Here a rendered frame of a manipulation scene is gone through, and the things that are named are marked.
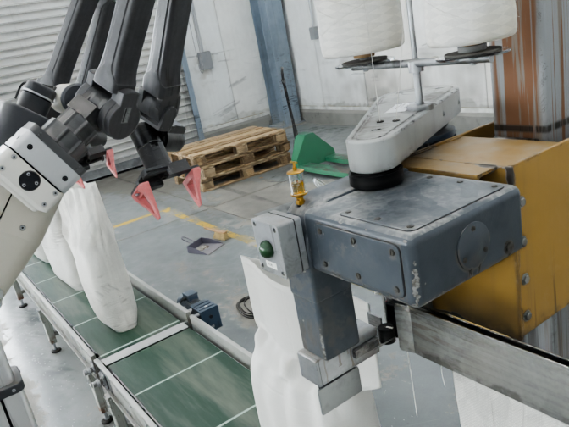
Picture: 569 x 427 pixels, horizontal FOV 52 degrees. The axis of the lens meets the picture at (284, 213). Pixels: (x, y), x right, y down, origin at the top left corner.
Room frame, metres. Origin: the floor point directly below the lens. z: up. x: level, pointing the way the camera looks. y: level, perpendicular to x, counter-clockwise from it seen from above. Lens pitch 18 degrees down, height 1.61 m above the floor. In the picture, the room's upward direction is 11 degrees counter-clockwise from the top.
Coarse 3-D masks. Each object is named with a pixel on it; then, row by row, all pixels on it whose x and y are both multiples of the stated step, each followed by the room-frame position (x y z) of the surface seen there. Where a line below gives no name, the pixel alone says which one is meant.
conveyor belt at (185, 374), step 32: (160, 352) 2.24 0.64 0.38; (192, 352) 2.18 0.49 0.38; (128, 384) 2.04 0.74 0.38; (160, 384) 1.99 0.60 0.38; (192, 384) 1.95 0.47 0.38; (224, 384) 1.91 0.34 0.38; (160, 416) 1.78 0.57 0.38; (192, 416) 1.75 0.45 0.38; (224, 416) 1.72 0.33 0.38; (256, 416) 1.68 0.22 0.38
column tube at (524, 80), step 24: (528, 0) 1.05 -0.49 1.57; (552, 0) 1.05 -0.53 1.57; (528, 24) 1.05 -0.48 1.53; (552, 24) 1.05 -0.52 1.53; (528, 48) 1.05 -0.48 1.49; (552, 48) 1.05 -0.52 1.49; (504, 72) 1.10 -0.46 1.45; (528, 72) 1.06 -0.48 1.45; (552, 72) 1.04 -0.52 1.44; (504, 96) 1.10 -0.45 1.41; (528, 96) 1.06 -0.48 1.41; (552, 96) 1.04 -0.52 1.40; (504, 120) 1.11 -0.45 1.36; (528, 120) 1.06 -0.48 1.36; (552, 120) 1.04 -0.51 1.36; (528, 336) 1.08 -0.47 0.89; (552, 336) 1.04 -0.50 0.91
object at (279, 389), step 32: (256, 288) 1.42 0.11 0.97; (288, 288) 1.21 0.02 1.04; (256, 320) 1.46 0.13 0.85; (288, 320) 1.23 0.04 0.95; (256, 352) 1.36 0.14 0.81; (288, 352) 1.26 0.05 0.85; (256, 384) 1.34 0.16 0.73; (288, 384) 1.20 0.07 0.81; (288, 416) 1.20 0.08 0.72; (320, 416) 1.09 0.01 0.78; (352, 416) 1.09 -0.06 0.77
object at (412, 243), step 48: (336, 192) 0.91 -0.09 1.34; (384, 192) 0.87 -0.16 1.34; (432, 192) 0.82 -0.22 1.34; (480, 192) 0.78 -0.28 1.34; (336, 240) 0.79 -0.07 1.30; (384, 240) 0.71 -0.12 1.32; (432, 240) 0.69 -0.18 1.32; (480, 240) 0.73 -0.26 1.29; (336, 288) 0.88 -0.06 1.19; (384, 288) 0.71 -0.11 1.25; (432, 288) 0.68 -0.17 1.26; (336, 336) 0.87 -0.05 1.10
